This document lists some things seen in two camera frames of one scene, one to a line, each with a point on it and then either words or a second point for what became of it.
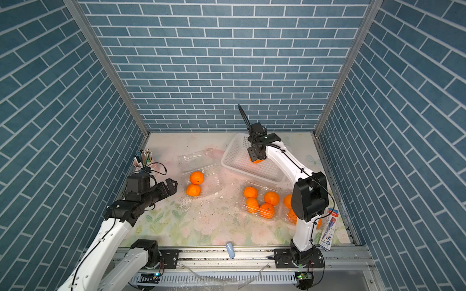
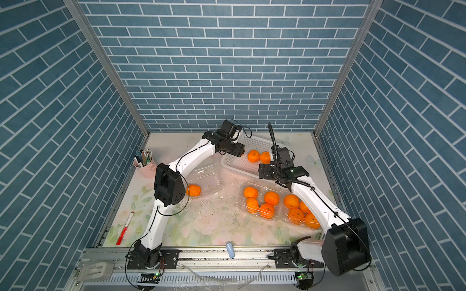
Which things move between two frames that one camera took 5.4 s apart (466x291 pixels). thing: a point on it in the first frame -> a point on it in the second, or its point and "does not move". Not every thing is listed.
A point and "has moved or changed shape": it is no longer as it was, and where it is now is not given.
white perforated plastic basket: x=236 y=156 does not move
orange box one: x=196 y=177 has moved or changed shape
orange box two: x=256 y=161 does not move
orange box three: x=193 y=190 does not move
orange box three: x=292 y=216 does not move
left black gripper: x=165 y=192 -> x=238 y=150
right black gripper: x=250 y=151 -> x=267 y=171
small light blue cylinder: x=230 y=248 does not move
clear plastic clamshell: x=258 y=200 does not move
